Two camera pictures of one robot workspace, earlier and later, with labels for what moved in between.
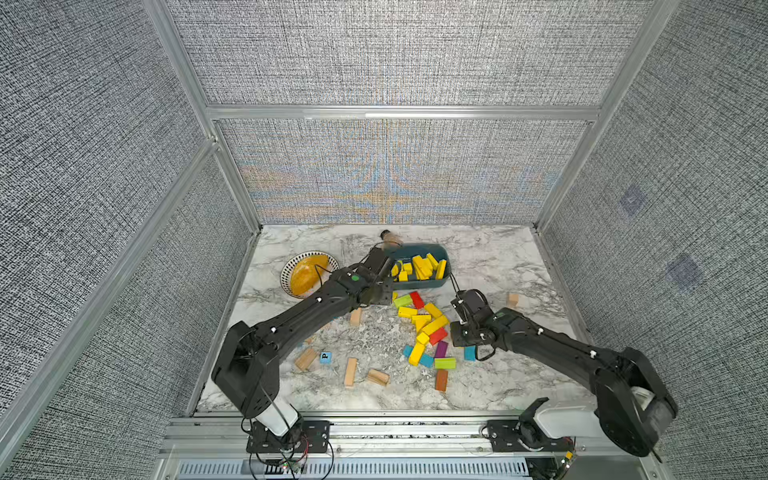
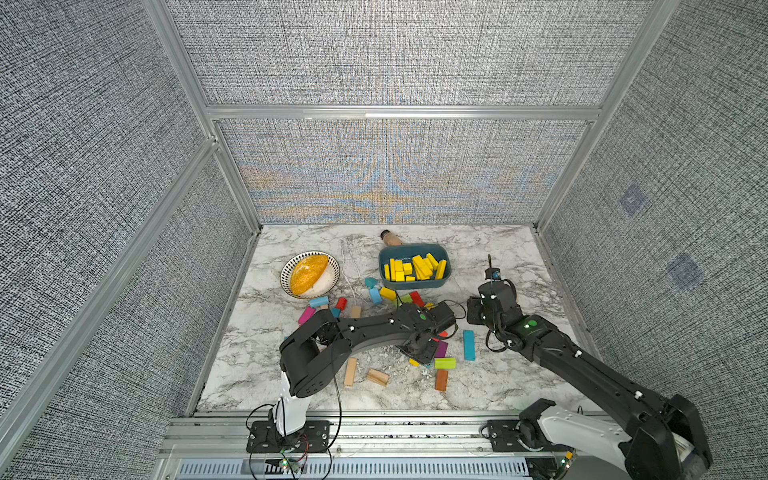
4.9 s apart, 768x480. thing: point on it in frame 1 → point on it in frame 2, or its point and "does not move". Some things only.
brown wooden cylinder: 391,238 does not move
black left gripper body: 383,292 → 425,354
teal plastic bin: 405,253 does not move
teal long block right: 470,353 does not move
